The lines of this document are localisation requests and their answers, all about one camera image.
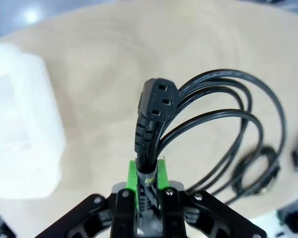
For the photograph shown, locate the black USB cable bundle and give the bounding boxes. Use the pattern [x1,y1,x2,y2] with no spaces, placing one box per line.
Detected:
[232,146,281,199]

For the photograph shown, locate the black-green left gripper left finger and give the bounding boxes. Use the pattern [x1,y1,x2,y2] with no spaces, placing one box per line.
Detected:
[34,160,140,238]

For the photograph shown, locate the black power cable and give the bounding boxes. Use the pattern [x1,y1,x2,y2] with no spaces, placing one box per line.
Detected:
[135,69,287,224]

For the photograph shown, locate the clear plastic storage container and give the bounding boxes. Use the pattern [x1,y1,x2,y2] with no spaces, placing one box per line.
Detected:
[0,44,67,199]

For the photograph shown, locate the black-green left gripper right finger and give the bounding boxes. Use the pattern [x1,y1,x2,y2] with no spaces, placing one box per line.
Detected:
[158,159,267,238]

